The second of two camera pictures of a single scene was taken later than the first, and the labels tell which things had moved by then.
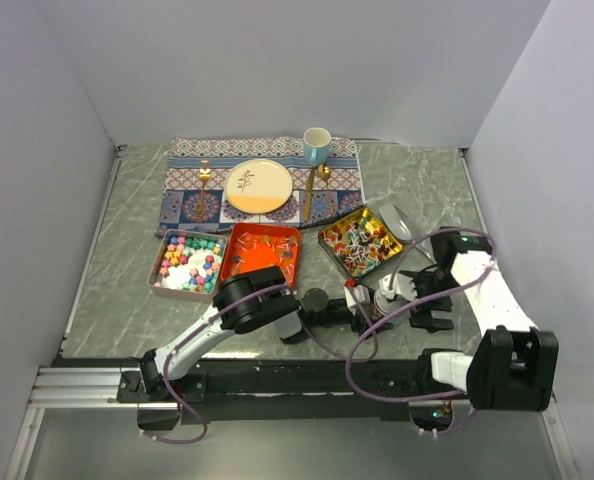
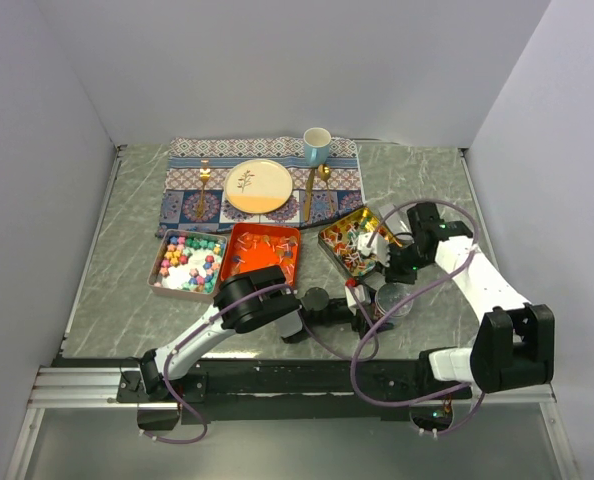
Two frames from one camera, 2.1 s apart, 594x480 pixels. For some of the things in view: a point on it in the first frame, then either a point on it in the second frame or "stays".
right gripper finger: [432, 324] to [401, 275]
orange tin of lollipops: [254, 247] stays
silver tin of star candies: [188, 265] stays
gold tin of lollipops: [359, 242] stays
